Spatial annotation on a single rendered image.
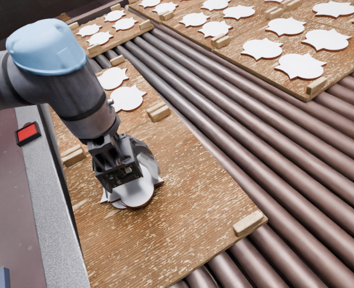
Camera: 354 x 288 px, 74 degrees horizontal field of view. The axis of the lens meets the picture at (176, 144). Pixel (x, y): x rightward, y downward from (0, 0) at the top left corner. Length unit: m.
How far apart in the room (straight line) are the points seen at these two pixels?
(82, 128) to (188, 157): 0.30
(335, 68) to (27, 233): 1.95
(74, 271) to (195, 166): 0.34
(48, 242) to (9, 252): 1.40
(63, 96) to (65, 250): 0.38
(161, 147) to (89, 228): 0.26
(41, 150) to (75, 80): 0.56
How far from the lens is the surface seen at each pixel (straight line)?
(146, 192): 0.53
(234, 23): 1.14
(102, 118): 0.36
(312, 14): 1.16
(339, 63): 0.88
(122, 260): 0.52
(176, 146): 0.62
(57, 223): 0.66
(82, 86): 0.33
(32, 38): 0.32
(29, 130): 0.95
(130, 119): 0.74
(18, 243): 2.03
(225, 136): 0.64
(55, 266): 0.62
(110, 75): 0.98
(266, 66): 0.85
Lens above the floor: 1.40
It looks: 48 degrees down
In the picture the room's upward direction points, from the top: 17 degrees counter-clockwise
